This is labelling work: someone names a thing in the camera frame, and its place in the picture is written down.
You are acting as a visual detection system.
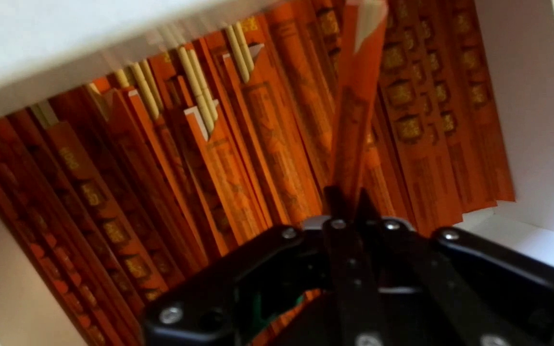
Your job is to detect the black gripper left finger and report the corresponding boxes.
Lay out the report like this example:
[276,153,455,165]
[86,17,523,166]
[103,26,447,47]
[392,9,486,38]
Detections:
[140,184,355,346]

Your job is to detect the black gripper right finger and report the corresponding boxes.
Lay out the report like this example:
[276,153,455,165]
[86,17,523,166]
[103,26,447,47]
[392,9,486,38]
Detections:
[351,190,554,346]

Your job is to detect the orange chopstick packet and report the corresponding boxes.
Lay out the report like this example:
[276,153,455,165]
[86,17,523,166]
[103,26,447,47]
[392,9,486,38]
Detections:
[322,0,390,213]

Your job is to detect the white drawer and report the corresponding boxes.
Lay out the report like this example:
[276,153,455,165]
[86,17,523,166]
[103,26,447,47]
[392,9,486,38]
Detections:
[0,0,554,346]

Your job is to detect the pile of orange chopstick packets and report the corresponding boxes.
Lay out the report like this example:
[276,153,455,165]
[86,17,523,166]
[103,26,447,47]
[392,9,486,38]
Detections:
[0,0,517,346]

